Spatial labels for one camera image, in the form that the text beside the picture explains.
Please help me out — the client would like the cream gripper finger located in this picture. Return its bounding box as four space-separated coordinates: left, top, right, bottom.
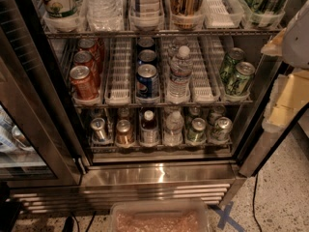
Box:
261 28 287 57
262 70 309 133

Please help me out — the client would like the green can front bottom shelf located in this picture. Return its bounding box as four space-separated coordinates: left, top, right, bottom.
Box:
186 117 206 143

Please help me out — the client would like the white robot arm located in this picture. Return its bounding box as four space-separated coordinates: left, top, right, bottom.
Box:
261 1 309 133

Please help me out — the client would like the green can front middle shelf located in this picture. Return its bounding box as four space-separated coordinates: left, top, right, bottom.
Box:
225 62 255 96

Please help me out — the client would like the green can rear middle shelf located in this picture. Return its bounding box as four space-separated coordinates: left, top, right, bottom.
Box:
219 47 245 84

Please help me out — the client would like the fridge door right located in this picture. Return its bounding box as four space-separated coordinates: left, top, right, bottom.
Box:
239 65 309 177

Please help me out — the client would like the empty white tray top shelf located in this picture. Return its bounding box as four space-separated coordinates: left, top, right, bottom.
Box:
204 0 244 29

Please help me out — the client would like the green can right rear bottom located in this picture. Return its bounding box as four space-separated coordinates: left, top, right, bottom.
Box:
207 105 226 126

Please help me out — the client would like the green can right front bottom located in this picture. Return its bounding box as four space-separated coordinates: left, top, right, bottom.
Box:
210 117 233 142

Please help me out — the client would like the water bottle middle shelf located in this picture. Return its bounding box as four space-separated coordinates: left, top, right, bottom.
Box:
168 45 193 97

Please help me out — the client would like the green can rear bottom shelf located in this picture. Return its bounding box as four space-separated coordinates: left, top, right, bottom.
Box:
185 106 201 127

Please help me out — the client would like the clear water bottle bottom shelf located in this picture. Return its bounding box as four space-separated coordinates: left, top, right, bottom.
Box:
163 111 184 146

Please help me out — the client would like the blue pepsi can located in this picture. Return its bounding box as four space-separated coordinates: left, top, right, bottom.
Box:
137 37 155 52
136 64 158 99
137 49 157 66

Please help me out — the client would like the blue pepsi can rear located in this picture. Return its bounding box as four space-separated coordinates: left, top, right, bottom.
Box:
137 37 155 52

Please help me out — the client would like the blue pepsi can front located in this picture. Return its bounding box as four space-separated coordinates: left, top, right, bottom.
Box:
136 64 158 99

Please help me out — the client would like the white labelled bottle top shelf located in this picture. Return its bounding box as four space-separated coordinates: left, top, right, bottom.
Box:
131 0 160 30

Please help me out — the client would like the bronze can front bottom shelf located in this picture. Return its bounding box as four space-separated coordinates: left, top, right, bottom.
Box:
116 119 134 145

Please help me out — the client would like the water bottle top shelf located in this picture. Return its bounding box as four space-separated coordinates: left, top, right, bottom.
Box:
85 0 124 31

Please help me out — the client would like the orange can rear middle shelf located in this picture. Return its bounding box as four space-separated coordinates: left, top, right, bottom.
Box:
77 39 104 73

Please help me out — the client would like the orange can shelf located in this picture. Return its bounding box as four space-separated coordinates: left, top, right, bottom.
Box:
70 66 98 101
73 50 100 87
77 39 104 73

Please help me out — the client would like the silver can front bottom shelf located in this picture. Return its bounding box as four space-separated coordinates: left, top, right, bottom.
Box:
90 118 107 141

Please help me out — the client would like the orange can front middle shelf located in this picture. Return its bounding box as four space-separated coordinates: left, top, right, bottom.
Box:
70 66 98 101

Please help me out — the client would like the fridge glass door left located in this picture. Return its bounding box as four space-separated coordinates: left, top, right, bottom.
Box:
0 0 88 189

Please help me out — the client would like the empty white tray right middle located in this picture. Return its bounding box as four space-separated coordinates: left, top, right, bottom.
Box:
188 38 219 103

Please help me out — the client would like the dark soda bottle white cap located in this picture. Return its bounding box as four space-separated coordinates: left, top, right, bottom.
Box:
141 110 158 146

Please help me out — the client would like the empty white tray left middle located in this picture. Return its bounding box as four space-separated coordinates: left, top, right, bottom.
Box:
104 38 131 105

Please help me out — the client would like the black cable right floor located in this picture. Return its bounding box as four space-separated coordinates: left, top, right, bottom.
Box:
251 174 264 232

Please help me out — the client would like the black cables left floor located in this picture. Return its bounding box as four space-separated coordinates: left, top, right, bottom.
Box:
61 210 98 232

